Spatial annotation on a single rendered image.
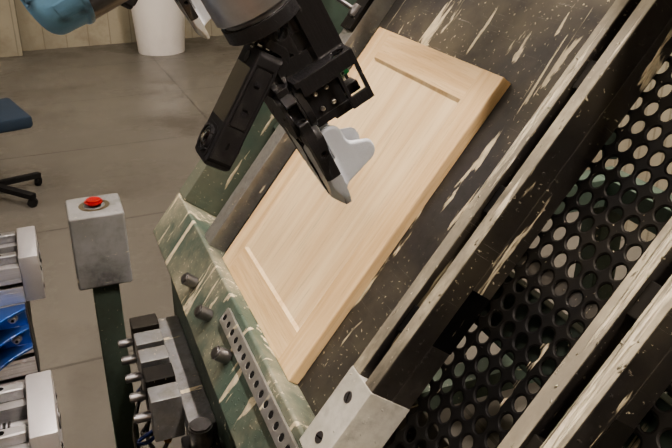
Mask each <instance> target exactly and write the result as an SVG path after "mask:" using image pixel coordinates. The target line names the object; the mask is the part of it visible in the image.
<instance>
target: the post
mask: <svg viewBox="0 0 672 448"><path fill-rule="evenodd" d="M92 290H93V297H94V303H95V310H96V316H97V323H98V330H99V336H100V343H101V350H102V356H103V363H104V369H105V376H106V383H107V389H108V396H109V402H110V409H111V416H112V422H113V429H114V436H115V442H116V448H135V447H134V443H133V439H132V423H133V416H134V412H135V407H136V406H135V402H134V403H131V402H130V399H129V395H130V393H134V391H133V384H132V383H128V384H127V383H126V381H125V376H126V374H130V373H131V369H130V364H128V365H122V362H121V358H122V357H123V356H128V355H129V354H128V347H125V348H118V342H117V341H118V340H122V339H126V331H125V324H124V316H123V309H122V301H121V294H120V287H119V284H115V285H110V286H104V287H99V288H93V289H92ZM136 438H137V439H139V438H140V436H139V428H138V424H136Z"/></svg>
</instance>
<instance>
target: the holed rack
mask: <svg viewBox="0 0 672 448"><path fill-rule="evenodd" d="M219 322H220V324H221V326H222V328H223V330H224V333H225V335H226V337H227V339H228V341H229V344H230V346H231V348H232V350H233V352H234V355H235V357H236V359H237V361H238V363H239V366H240V368H241V370H242V372H243V375H244V377H245V379H246V381H247V383H248V386H249V388H250V390H251V392H252V394H253V397H254V399H255V401H256V403H257V405H258V408H259V410H260V412H261V414H262V416H263V419H264V421H265V423H266V425H267V427H268V430H269V432H270V434H271V436H272V438H273V441H274V443H275V445H276V447H277V448H299V447H298V444H297V442H296V440H295V438H294V436H293V434H292V432H291V430H290V428H289V426H288V424H287V422H286V420H285V418H284V416H283V414H282V412H281V410H280V408H279V406H278V404H277V402H276V400H275V398H274V396H273V394H272V392H271V390H270V388H269V386H268V384H267V382H266V380H265V378H264V376H263V374H262V372H261V369H260V367H259V365H258V363H257V361H256V359H255V357H254V355H253V353H252V351H251V349H250V347H249V345H248V343H247V341H246V339H245V337H244V335H243V333H242V331H241V329H240V327H239V325H238V323H237V321H236V319H235V317H234V315H233V313H232V311H231V309H230V308H227V309H226V311H225V312H224V314H223V315H222V317H221V318H220V320H219Z"/></svg>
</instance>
